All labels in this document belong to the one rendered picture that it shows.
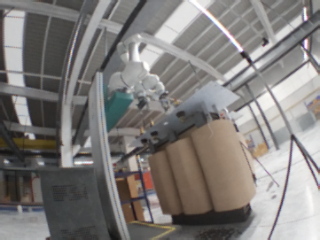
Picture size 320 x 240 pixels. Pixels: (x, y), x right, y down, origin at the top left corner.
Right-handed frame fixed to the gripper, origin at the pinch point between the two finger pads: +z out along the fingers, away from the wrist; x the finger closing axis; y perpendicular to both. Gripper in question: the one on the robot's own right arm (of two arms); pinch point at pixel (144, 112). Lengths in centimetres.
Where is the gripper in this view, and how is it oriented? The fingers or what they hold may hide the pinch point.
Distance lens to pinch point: 144.0
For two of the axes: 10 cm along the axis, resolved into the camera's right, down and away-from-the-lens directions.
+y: -7.8, -0.5, -6.2
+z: 2.6, 8.8, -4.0
